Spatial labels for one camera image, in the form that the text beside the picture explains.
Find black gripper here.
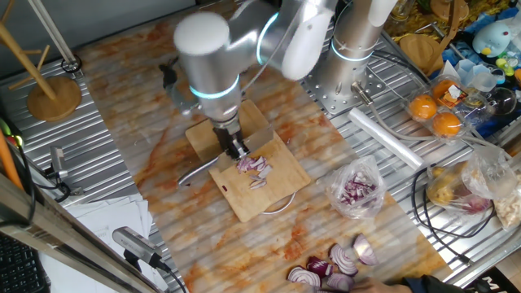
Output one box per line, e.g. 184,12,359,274
212,120,251,161

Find steel cleaver knife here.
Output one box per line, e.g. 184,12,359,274
177,125,275,187

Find bare person hand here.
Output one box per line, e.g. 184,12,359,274
350,276,412,293

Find pale onion slice pieces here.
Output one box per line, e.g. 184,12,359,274
248,174,269,191

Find wooden cutting board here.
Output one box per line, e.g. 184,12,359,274
185,99,313,224

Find orange marble pattern mat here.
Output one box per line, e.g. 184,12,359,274
75,0,453,293

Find plastic bag of chopped onion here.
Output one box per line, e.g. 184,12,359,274
321,154,387,221

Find white plastic wrap roll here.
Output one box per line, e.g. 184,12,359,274
347,107,427,171

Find white paper stack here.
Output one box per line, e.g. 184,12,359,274
40,194,155,293

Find metal clamp tool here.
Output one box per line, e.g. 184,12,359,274
42,145,82,197

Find wooden mug tree stand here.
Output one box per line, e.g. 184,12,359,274
0,0,82,122

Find round wooden tray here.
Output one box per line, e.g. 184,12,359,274
398,34,444,75

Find orange fruit with sticker label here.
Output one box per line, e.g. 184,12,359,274
431,79,467,109

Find plastic bag of potatoes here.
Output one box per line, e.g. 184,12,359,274
425,160,496,216

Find white metal rod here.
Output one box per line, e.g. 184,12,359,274
26,0,78,68

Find orange plastic rod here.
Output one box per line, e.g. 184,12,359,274
0,129,24,190

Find clear plastic fruit container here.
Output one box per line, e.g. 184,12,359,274
405,74,475,143

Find clear plastic cup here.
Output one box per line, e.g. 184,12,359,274
455,59,501,93

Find black keyboard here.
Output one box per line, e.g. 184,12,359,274
0,234,50,293

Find glass bowl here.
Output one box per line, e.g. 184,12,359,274
486,86,518,116

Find blue plush toy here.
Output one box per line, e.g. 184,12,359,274
471,20,513,58

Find plastic bag of white pieces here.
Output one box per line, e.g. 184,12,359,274
462,144,521,231

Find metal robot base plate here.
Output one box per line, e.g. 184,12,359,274
300,52,387,116

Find grey hose with metal connector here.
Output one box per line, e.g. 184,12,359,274
352,81,514,160

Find silver depth camera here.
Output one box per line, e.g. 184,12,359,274
112,226,164,269

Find black ring clamp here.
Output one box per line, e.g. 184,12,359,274
60,55,84,75

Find aluminium frame bar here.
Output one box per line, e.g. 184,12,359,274
0,173,164,293

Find black cable with plug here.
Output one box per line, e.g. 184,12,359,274
410,164,496,265

